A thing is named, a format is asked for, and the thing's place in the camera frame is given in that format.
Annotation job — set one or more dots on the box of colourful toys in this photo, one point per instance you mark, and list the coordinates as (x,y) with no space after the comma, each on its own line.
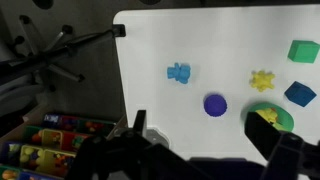
(46,150)

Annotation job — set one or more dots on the yellow spiky toy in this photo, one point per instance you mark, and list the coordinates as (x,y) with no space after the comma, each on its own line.
(262,81)

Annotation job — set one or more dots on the purple ball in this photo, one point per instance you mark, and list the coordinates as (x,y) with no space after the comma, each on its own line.
(215,105)

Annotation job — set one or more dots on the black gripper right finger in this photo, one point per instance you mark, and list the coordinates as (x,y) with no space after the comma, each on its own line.
(261,134)

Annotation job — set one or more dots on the green cube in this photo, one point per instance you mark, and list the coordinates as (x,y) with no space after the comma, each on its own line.
(303,51)

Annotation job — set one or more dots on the green bowl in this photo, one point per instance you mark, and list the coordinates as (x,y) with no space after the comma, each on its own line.
(285,120)

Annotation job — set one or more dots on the blue cube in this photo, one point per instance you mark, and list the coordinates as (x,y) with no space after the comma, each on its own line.
(300,94)

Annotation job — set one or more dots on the light blue bear toy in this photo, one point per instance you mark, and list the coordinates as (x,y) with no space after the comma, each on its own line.
(179,72)

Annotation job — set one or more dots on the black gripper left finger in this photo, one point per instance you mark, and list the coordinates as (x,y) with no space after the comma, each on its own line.
(139,127)

